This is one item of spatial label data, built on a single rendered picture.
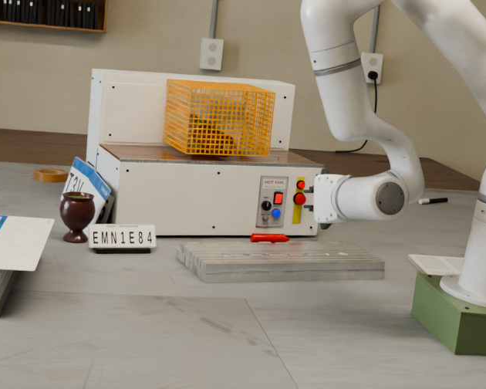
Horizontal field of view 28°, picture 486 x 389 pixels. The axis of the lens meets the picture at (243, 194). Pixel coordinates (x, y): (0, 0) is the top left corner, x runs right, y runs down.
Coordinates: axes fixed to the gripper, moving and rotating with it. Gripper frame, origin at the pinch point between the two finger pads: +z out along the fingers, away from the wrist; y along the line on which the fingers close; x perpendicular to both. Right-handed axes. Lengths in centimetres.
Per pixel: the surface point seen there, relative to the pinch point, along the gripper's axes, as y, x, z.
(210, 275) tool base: 16.5, -20.8, 7.2
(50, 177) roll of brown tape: -6, -36, 107
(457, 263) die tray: 15, 48, 16
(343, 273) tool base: 16.7, 11.3, 7.2
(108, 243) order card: 10.6, -37.1, 31.0
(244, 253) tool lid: 12.4, -9.8, 14.9
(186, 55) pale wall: -61, 36, 190
